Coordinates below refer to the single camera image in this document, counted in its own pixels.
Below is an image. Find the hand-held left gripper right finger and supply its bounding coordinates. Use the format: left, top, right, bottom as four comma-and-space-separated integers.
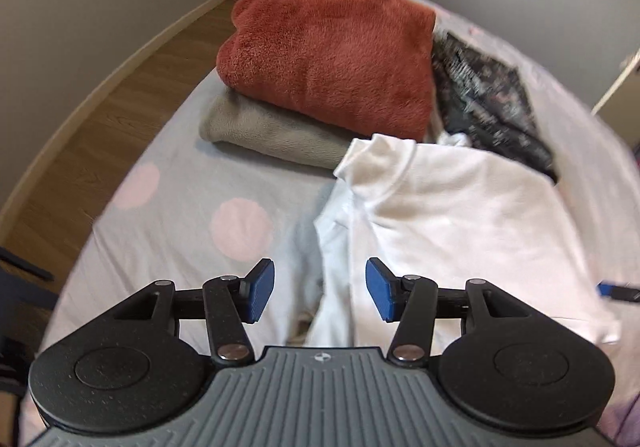
365, 257, 531, 370

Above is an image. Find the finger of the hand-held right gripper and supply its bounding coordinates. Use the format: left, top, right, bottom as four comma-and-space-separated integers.
597, 279, 640, 302

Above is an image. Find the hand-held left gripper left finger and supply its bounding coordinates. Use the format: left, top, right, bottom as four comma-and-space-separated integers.
113, 258, 277, 370

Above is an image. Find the cream garment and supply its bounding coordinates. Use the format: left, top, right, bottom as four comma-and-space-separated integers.
332, 134, 621, 345

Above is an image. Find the white folded cloth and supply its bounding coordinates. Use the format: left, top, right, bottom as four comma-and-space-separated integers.
305, 177, 381, 348

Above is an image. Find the pink polka dot bed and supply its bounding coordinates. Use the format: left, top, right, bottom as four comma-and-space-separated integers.
40, 2, 640, 447

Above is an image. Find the pink cloth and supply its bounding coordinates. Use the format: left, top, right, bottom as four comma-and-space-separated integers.
595, 397, 640, 447

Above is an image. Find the beige folded blanket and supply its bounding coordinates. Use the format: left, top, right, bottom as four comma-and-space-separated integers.
198, 92, 351, 170

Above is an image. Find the beige door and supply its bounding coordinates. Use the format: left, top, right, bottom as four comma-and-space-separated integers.
592, 52, 640, 115

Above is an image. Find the dark printed folded garment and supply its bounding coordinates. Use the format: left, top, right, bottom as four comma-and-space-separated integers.
431, 29, 558, 185

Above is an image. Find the dark chair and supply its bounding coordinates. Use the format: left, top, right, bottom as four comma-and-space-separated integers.
0, 247, 61, 398

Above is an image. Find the red fluffy folded garment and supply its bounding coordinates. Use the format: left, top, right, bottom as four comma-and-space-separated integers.
216, 0, 437, 142

